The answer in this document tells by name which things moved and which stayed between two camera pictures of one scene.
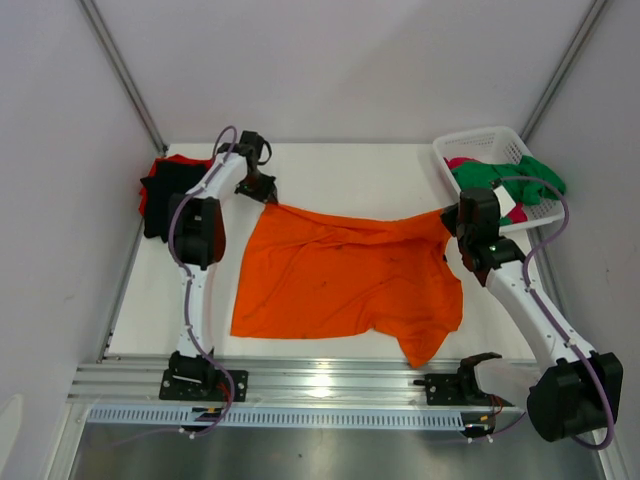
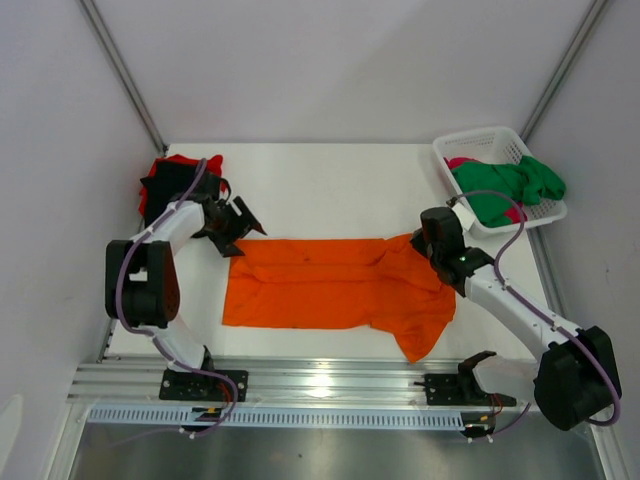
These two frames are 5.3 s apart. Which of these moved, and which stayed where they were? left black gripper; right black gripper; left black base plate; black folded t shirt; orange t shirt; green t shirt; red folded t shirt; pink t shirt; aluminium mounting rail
Moved: right black gripper; left black gripper; orange t shirt
Stayed: left black base plate; pink t shirt; red folded t shirt; black folded t shirt; aluminium mounting rail; green t shirt
